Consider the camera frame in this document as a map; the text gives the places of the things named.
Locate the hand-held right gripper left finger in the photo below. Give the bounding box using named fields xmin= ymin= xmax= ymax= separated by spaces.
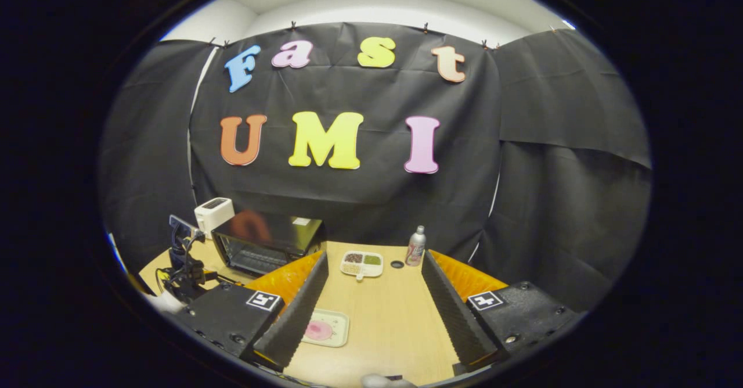
xmin=173 ymin=250 xmax=330 ymax=373

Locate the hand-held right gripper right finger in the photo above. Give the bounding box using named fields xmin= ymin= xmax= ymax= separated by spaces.
xmin=421 ymin=249 xmax=587 ymax=375

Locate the pink ham slice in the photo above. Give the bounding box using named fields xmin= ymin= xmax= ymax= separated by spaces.
xmin=305 ymin=320 xmax=334 ymax=342

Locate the white square plate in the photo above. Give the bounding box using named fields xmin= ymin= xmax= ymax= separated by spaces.
xmin=302 ymin=309 xmax=350 ymax=348

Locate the black electric oven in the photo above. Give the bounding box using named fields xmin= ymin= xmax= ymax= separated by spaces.
xmin=211 ymin=211 xmax=326 ymax=278

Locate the white toaster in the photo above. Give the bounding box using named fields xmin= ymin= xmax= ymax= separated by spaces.
xmin=194 ymin=197 xmax=236 ymax=239

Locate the silver spray bottle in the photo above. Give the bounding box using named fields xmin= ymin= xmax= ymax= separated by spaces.
xmin=405 ymin=225 xmax=427 ymax=267

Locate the white divided bean tray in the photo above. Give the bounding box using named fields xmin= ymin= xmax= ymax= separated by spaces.
xmin=340 ymin=250 xmax=384 ymax=282

